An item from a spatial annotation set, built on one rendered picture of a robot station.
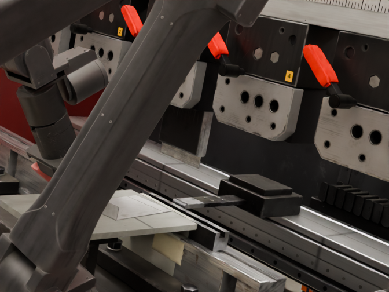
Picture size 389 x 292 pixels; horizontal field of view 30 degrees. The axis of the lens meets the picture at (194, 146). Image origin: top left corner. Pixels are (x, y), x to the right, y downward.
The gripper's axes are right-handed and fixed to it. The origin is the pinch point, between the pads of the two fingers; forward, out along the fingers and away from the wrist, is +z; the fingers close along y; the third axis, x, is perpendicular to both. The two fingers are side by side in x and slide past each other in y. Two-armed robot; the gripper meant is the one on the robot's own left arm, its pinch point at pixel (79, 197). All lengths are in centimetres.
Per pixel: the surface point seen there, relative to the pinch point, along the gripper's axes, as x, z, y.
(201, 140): -20.9, 0.1, -5.4
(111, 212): -2.4, 2.7, -4.1
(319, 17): -29.4, -20.9, -26.6
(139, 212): -7.3, 6.5, -3.3
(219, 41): -23.8, -17.4, -12.1
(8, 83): -28, 14, 84
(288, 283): -148, 208, 132
